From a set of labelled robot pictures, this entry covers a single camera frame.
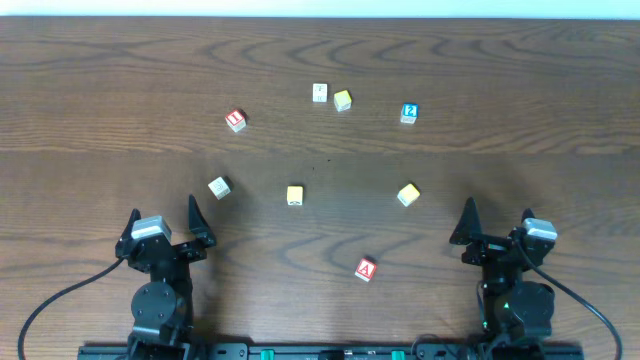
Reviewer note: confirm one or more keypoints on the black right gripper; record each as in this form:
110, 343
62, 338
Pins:
498, 245

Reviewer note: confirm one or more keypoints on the red letter I block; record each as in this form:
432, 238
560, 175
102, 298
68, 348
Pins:
236, 120

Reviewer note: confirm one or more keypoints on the blue number 2 block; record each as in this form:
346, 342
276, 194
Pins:
409, 113

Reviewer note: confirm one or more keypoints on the white picture block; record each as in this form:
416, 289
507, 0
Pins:
319, 92

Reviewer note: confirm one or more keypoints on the yellow block right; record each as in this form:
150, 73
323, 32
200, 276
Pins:
408, 194

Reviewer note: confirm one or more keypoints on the yellow block near top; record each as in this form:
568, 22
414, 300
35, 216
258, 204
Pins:
342, 100

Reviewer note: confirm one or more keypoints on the red letter A block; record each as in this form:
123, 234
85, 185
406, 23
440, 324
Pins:
365, 270

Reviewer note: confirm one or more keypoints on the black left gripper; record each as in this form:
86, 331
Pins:
170, 251

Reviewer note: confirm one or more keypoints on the yellow block centre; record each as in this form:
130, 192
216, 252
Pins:
295, 195

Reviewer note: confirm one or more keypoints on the white outlined letter block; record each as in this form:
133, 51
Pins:
220, 187

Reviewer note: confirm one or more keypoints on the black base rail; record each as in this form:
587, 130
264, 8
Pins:
242, 351

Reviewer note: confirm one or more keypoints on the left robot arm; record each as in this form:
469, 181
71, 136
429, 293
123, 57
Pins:
163, 308

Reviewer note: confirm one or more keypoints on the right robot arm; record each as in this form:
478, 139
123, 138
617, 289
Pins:
516, 314

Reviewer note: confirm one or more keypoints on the yellow block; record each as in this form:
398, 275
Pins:
408, 194
342, 100
295, 195

